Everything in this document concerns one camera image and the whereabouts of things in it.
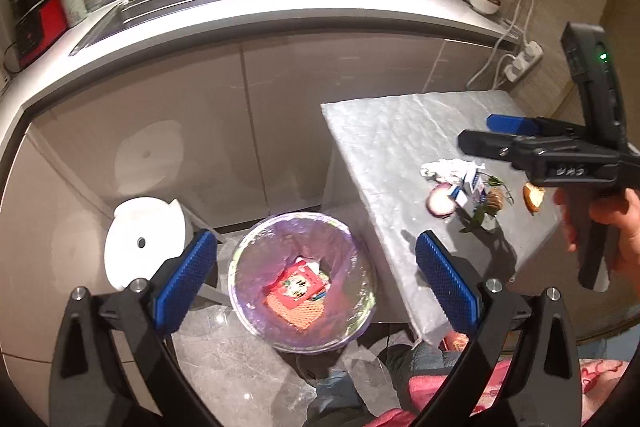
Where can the white bin lid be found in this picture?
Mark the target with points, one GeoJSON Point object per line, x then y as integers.
{"type": "Point", "coordinates": [130, 227]}

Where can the orange foam fruit net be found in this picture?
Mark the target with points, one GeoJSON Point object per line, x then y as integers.
{"type": "Point", "coordinates": [300, 319]}

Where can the small blue white carton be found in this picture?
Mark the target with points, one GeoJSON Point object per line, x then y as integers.
{"type": "Point", "coordinates": [470, 187]}

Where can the white tissue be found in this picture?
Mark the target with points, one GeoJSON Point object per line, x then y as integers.
{"type": "Point", "coordinates": [447, 168]}

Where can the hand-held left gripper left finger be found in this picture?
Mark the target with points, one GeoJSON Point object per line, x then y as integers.
{"type": "Point", "coordinates": [185, 277]}

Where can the beige kitchen cabinet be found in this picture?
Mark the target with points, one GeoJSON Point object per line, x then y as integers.
{"type": "Point", "coordinates": [200, 107]}

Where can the green leaf twig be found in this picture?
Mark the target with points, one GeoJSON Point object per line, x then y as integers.
{"type": "Point", "coordinates": [477, 214]}

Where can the brown textured fruit piece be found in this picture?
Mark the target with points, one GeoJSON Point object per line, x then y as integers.
{"type": "Point", "coordinates": [494, 198]}

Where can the toasted bread slice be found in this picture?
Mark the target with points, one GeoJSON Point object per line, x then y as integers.
{"type": "Point", "coordinates": [532, 198]}

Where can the red black blender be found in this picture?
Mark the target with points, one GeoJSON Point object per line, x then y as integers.
{"type": "Point", "coordinates": [45, 22]}

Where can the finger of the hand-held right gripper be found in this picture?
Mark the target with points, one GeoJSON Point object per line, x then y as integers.
{"type": "Point", "coordinates": [510, 123]}
{"type": "Point", "coordinates": [485, 144]}

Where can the red onion half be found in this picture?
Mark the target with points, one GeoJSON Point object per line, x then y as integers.
{"type": "Point", "coordinates": [440, 202]}

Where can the red snack packet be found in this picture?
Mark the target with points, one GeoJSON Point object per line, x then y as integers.
{"type": "Point", "coordinates": [295, 289]}

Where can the person's right hand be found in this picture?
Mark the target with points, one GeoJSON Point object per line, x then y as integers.
{"type": "Point", "coordinates": [625, 227]}

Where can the white bowl with food scraps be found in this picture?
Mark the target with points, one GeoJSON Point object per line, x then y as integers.
{"type": "Point", "coordinates": [482, 5]}

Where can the small silver-covered table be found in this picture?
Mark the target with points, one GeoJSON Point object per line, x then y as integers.
{"type": "Point", "coordinates": [400, 147]}

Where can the pink floral garment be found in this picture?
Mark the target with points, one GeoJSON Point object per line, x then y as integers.
{"type": "Point", "coordinates": [435, 389]}

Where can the person's dark trouser leg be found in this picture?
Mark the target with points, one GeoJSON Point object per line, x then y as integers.
{"type": "Point", "coordinates": [330, 387]}

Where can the white power strip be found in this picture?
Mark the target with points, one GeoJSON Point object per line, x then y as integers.
{"type": "Point", "coordinates": [522, 61]}

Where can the steel kitchen sink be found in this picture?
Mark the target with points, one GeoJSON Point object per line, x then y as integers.
{"type": "Point", "coordinates": [150, 14]}

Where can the trash bin with purple bag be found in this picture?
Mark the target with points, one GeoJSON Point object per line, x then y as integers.
{"type": "Point", "coordinates": [250, 267]}

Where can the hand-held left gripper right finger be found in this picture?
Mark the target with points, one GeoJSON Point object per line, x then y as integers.
{"type": "Point", "coordinates": [445, 282]}

